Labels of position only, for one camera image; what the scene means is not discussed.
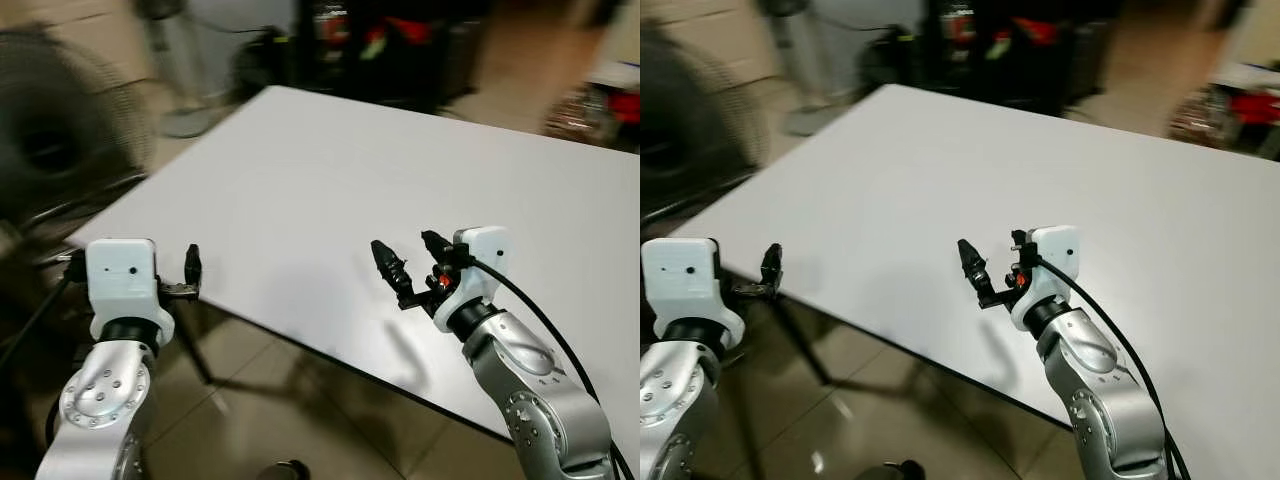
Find black round fan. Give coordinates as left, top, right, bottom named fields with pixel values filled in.
left=0, top=28, right=156, bottom=226
left=640, top=25, right=771, bottom=216

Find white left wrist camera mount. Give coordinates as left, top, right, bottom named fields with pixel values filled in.
left=641, top=238, right=746, bottom=341
left=85, top=238, right=176, bottom=344

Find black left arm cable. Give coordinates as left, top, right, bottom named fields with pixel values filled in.
left=0, top=262, right=81, bottom=376

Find black cluttered shelf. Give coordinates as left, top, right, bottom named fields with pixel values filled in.
left=232, top=0, right=491, bottom=113
left=860, top=0, right=1121, bottom=116

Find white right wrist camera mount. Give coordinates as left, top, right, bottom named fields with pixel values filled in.
left=432, top=226, right=510, bottom=334
left=1008, top=225, right=1082, bottom=332

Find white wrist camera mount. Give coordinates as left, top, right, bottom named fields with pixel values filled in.
left=432, top=226, right=510, bottom=334
left=85, top=238, right=176, bottom=344
left=1008, top=225, right=1082, bottom=332
left=641, top=238, right=746, bottom=341

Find grey pedestal stand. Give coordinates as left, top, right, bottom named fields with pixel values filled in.
left=135, top=0, right=246, bottom=139
left=760, top=0, right=881, bottom=138

